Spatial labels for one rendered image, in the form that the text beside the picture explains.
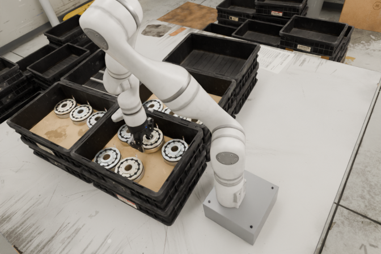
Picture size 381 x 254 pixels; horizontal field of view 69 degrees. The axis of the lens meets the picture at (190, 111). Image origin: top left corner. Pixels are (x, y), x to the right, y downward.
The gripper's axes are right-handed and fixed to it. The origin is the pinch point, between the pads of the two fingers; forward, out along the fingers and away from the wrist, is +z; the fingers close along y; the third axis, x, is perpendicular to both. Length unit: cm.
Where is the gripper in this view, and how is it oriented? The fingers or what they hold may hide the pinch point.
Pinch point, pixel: (145, 144)
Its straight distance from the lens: 107.8
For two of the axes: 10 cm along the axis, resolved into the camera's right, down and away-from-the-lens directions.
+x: -8.6, -2.8, 4.3
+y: 5.0, -6.5, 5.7
